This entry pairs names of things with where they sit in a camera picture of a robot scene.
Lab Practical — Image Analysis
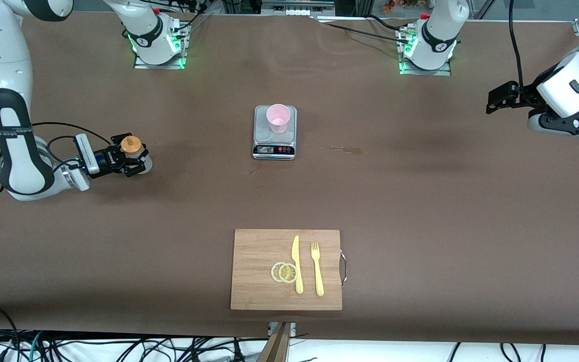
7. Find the brown table cover sheet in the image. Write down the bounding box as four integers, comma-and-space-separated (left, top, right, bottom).
0, 9, 579, 346

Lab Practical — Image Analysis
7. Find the wooden post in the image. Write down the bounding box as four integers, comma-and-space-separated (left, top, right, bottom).
257, 322, 293, 362

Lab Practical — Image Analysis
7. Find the yellow plastic knife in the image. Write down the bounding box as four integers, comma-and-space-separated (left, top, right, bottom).
292, 235, 304, 295

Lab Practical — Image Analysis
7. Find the pink plastic cup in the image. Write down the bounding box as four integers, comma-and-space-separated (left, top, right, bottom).
266, 104, 291, 134

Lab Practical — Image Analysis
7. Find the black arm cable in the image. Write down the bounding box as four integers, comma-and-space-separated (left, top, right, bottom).
0, 122, 113, 194
508, 0, 527, 88

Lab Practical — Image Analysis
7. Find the wooden cutting board metal handle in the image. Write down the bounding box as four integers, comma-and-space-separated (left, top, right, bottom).
230, 229, 348, 311

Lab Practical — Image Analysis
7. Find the silver digital kitchen scale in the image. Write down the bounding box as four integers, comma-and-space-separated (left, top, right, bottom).
252, 105, 298, 161

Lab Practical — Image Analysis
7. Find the black cable across table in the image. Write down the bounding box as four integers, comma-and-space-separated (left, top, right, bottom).
315, 14, 417, 44

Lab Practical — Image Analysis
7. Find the teal floor cable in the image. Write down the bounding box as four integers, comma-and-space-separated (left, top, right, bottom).
27, 331, 45, 362

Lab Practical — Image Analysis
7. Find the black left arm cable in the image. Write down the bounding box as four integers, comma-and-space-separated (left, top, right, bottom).
508, 0, 527, 88

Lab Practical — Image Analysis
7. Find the clear sauce bottle orange cap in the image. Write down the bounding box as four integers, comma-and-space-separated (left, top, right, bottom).
120, 135, 153, 175

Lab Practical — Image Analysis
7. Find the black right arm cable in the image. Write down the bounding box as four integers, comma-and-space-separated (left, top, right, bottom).
0, 122, 113, 194

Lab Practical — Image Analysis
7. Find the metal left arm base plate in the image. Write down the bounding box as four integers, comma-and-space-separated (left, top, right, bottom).
398, 25, 452, 76

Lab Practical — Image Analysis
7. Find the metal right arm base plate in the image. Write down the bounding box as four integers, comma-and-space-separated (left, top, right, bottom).
134, 20, 189, 70

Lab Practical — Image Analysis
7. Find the yellow plastic fork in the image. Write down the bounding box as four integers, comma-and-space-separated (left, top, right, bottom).
311, 242, 325, 297

